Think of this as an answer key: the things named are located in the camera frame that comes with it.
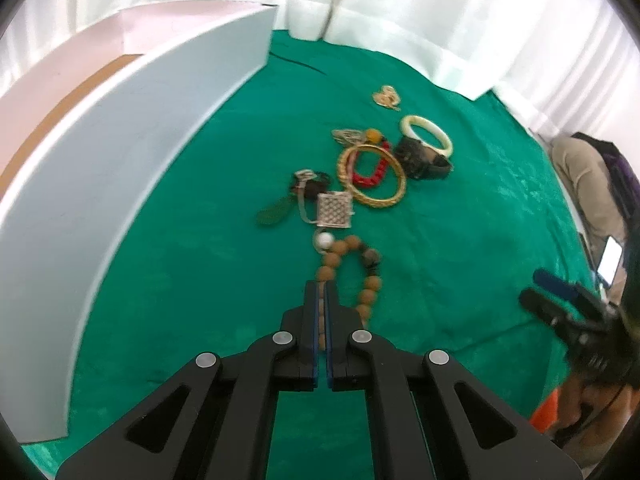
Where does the red bead bracelet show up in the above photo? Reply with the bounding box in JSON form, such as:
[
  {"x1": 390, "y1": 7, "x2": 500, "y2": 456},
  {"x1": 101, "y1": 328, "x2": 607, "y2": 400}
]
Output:
[{"x1": 350, "y1": 129, "x2": 394, "y2": 189}]

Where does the orange object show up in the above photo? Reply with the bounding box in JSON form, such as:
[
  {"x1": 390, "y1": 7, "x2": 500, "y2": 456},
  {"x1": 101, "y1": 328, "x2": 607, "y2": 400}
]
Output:
[{"x1": 530, "y1": 393, "x2": 562, "y2": 437}]

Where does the green velvet cloth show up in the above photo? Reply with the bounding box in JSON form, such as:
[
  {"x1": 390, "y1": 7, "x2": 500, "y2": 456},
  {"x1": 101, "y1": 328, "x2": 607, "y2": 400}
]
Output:
[{"x1": 20, "y1": 29, "x2": 603, "y2": 480}]

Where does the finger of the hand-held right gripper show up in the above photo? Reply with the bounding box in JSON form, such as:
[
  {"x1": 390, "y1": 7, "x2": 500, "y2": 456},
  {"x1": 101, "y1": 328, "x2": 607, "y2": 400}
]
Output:
[
  {"x1": 519, "y1": 288, "x2": 568, "y2": 333},
  {"x1": 533, "y1": 268, "x2": 578, "y2": 303}
]

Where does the white box with cardboard bottom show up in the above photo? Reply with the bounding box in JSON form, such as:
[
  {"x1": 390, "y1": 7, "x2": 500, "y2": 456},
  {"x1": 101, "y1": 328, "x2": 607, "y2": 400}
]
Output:
[{"x1": 0, "y1": 2, "x2": 279, "y2": 444}]

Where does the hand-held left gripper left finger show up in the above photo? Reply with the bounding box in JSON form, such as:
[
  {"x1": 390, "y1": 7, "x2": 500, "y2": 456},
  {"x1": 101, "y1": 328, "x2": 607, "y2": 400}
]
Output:
[{"x1": 55, "y1": 281, "x2": 326, "y2": 480}]

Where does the purple and black bag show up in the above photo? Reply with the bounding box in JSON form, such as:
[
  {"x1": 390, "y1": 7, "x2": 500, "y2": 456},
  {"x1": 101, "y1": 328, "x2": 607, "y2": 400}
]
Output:
[{"x1": 570, "y1": 132, "x2": 640, "y2": 223}]

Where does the green jade pendant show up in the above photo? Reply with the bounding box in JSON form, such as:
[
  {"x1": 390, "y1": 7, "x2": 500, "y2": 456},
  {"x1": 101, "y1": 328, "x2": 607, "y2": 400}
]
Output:
[{"x1": 256, "y1": 196, "x2": 294, "y2": 229}]

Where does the gold bangle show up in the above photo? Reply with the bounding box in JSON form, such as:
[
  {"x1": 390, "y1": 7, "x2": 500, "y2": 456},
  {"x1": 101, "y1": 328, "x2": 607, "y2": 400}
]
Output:
[{"x1": 337, "y1": 144, "x2": 407, "y2": 209}]

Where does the silver square pendant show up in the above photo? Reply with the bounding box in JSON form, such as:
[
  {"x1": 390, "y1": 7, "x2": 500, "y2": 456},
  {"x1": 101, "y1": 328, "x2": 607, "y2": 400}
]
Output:
[{"x1": 299, "y1": 191, "x2": 356, "y2": 229}]

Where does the wooden bead bracelet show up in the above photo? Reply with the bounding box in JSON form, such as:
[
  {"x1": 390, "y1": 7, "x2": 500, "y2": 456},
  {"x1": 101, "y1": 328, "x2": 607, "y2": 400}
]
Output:
[{"x1": 314, "y1": 235, "x2": 385, "y2": 352}]

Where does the white curtain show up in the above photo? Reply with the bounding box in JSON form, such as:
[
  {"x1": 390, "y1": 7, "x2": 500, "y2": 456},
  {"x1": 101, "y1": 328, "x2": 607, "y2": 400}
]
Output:
[{"x1": 0, "y1": 0, "x2": 640, "y2": 161}]

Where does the dark wide bracelet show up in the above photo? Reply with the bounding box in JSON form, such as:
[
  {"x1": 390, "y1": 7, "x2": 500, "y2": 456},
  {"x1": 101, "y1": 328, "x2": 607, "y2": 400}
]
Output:
[{"x1": 394, "y1": 138, "x2": 454, "y2": 181}]

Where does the white jade bangle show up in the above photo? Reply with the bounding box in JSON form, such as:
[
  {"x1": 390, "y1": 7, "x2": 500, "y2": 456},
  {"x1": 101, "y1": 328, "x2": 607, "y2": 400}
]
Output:
[{"x1": 400, "y1": 115, "x2": 454, "y2": 158}]

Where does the person's right hand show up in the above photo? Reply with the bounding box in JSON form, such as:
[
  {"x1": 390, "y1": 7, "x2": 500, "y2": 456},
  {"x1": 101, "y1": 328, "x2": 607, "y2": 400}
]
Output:
[{"x1": 559, "y1": 371, "x2": 627, "y2": 442}]

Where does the person in beige trousers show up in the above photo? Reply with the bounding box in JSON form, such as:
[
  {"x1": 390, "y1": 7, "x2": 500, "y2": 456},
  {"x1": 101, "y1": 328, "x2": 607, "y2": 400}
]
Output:
[{"x1": 550, "y1": 135, "x2": 632, "y2": 263}]

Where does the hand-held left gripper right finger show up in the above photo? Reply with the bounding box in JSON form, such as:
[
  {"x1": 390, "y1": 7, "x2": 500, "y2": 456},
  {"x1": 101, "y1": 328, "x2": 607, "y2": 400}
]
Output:
[{"x1": 326, "y1": 283, "x2": 584, "y2": 480}]

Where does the smartphone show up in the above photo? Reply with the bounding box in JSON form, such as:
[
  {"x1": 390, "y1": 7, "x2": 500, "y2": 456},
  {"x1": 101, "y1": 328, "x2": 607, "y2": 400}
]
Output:
[{"x1": 597, "y1": 235, "x2": 624, "y2": 289}]

